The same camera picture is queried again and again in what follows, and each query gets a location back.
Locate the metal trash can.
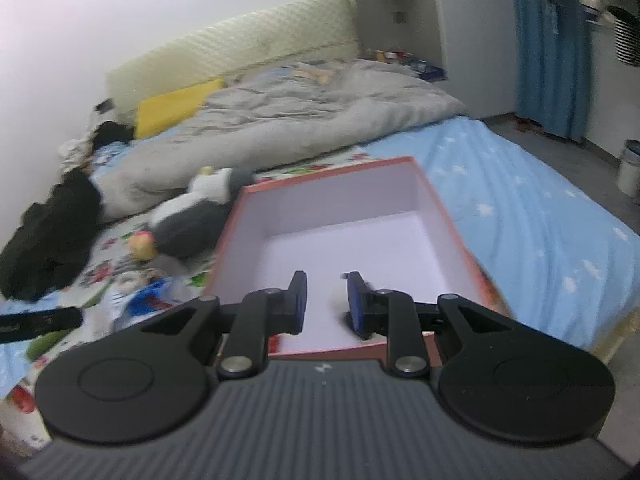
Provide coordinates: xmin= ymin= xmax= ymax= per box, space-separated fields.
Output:
xmin=616 ymin=140 xmax=640 ymax=196

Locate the blue star bed sheet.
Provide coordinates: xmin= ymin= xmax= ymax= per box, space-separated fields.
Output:
xmin=360 ymin=115 xmax=640 ymax=346

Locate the grey quilt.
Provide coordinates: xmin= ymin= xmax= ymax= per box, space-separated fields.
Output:
xmin=97 ymin=57 xmax=468 ymax=223

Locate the floral printed sheet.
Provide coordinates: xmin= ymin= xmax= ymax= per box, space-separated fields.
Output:
xmin=0 ymin=156 xmax=416 ymax=441

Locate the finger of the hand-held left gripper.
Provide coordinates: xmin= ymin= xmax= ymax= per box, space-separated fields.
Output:
xmin=30 ymin=307 xmax=84 ymax=338

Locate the blue printed packet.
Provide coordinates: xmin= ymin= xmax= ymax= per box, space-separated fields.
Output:
xmin=122 ymin=280 xmax=201 ymax=321

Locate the black white striped garment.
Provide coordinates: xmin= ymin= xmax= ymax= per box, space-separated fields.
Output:
xmin=607 ymin=5 xmax=640 ymax=66

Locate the cream padded headboard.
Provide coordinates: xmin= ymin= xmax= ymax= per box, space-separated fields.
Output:
xmin=106 ymin=0 xmax=360 ymax=126

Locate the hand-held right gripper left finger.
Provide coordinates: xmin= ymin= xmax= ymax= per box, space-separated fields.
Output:
xmin=141 ymin=271 xmax=308 ymax=378

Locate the yellow pink soft toy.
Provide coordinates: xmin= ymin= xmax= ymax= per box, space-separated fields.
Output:
xmin=129 ymin=230 xmax=158 ymax=261

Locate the cream bed base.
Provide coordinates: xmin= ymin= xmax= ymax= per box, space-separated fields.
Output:
xmin=587 ymin=305 xmax=638 ymax=366

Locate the cream rope ring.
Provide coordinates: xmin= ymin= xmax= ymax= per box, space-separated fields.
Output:
xmin=112 ymin=272 xmax=146 ymax=291

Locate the grey white penguin plush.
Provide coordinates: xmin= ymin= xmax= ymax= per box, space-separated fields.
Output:
xmin=150 ymin=165 xmax=256 ymax=258

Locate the white cabinet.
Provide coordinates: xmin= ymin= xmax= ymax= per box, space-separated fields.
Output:
xmin=347 ymin=0 xmax=521 ymax=121

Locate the bedside clutter of small items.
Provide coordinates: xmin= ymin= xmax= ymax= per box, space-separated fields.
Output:
xmin=365 ymin=47 xmax=446 ymax=81

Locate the orange storage box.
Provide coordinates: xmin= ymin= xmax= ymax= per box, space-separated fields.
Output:
xmin=205 ymin=156 xmax=516 ymax=361

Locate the beige soft item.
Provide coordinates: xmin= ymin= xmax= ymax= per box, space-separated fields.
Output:
xmin=292 ymin=67 xmax=335 ymax=83

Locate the small black garment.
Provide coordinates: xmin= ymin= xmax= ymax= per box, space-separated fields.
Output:
xmin=92 ymin=121 xmax=136 ymax=148

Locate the large black clothes pile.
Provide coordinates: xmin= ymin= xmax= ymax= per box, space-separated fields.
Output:
xmin=0 ymin=170 xmax=103 ymax=303

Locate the white crumpled cloth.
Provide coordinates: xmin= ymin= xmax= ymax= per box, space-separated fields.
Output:
xmin=57 ymin=137 xmax=96 ymax=173

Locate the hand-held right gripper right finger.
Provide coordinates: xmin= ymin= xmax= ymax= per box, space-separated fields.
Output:
xmin=341 ymin=271 xmax=521 ymax=379

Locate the blue curtain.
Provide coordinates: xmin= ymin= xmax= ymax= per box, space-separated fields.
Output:
xmin=510 ymin=0 xmax=593 ymax=143

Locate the yellow cloth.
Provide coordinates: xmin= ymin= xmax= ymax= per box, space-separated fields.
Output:
xmin=135 ymin=78 xmax=226 ymax=139

